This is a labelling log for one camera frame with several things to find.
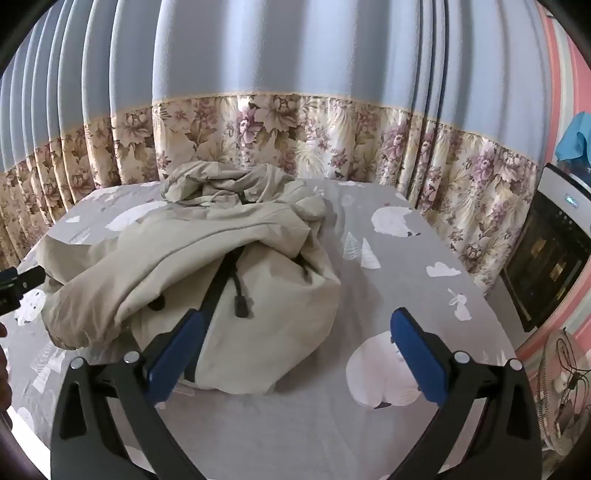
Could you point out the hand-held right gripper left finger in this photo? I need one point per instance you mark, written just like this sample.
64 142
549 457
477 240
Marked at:
178 355

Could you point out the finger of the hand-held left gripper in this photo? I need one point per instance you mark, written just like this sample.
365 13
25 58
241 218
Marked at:
16 282

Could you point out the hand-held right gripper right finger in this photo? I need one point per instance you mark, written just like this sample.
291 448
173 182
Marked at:
418 355

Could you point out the beige jacket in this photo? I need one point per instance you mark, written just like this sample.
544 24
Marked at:
184 249

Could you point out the grey printed bed sheet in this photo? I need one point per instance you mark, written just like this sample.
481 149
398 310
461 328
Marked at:
392 277

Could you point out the standing fan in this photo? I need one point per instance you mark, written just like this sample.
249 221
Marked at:
565 383

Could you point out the white appliance with glass door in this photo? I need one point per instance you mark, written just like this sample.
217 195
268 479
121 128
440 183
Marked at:
545 258

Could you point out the blue cloth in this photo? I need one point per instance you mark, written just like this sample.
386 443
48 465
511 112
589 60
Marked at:
575 141

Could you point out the blue floral curtain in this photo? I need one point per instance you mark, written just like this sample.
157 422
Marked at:
277 55

